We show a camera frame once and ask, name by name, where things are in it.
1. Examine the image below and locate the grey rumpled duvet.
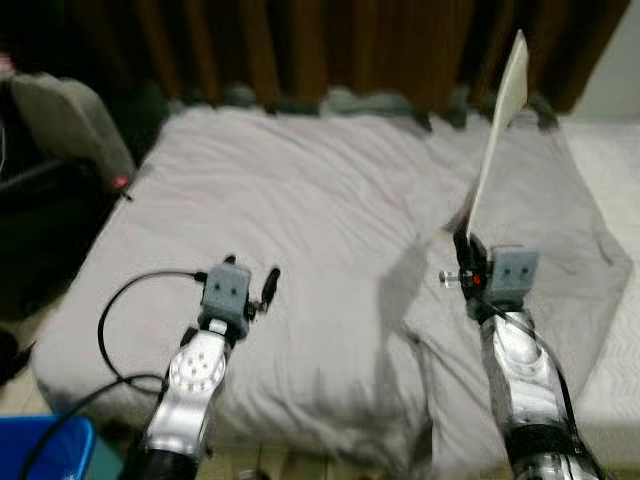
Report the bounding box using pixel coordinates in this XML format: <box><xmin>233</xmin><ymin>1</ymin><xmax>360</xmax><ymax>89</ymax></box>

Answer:
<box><xmin>30</xmin><ymin>102</ymin><xmax>634</xmax><ymax>477</ymax></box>

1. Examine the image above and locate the white quilted mattress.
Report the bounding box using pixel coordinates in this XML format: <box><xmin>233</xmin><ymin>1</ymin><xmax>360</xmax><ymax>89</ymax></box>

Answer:
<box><xmin>558</xmin><ymin>118</ymin><xmax>640</xmax><ymax>471</ymax></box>

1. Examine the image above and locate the dark green bedding edge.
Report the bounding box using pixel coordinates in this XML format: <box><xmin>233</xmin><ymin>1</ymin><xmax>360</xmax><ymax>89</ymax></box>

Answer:
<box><xmin>165</xmin><ymin>82</ymin><xmax>563</xmax><ymax>133</ymax></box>

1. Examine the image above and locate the black bulky bag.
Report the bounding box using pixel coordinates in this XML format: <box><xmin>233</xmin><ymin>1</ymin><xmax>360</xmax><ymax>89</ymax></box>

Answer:
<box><xmin>0</xmin><ymin>95</ymin><xmax>121</xmax><ymax>323</ymax></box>

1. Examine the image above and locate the brown curtain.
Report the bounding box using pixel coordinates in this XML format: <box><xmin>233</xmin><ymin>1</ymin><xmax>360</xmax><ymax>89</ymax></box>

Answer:
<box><xmin>58</xmin><ymin>0</ymin><xmax>633</xmax><ymax>117</ymax></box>

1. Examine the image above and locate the blue plastic bin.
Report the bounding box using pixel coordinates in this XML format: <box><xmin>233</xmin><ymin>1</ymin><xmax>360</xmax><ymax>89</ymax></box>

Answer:
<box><xmin>0</xmin><ymin>414</ymin><xmax>97</xmax><ymax>480</ymax></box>

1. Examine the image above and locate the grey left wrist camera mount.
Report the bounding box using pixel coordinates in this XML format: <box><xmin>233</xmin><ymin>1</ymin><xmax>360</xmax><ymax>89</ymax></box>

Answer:
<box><xmin>200</xmin><ymin>261</ymin><xmax>254</xmax><ymax>337</ymax></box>

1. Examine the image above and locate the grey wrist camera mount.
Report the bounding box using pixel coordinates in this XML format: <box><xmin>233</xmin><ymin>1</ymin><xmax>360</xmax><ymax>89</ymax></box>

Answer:
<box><xmin>467</xmin><ymin>246</ymin><xmax>541</xmax><ymax>322</ymax></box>
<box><xmin>200</xmin><ymin>261</ymin><xmax>254</xmax><ymax>337</ymax></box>

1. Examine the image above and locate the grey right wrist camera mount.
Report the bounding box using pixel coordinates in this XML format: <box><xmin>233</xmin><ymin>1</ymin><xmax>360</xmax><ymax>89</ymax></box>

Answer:
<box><xmin>467</xmin><ymin>246</ymin><xmax>541</xmax><ymax>322</ymax></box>

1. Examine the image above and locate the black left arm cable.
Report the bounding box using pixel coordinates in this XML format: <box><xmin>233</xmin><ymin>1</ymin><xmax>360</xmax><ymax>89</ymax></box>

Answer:
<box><xmin>20</xmin><ymin>269</ymin><xmax>211</xmax><ymax>476</ymax></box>

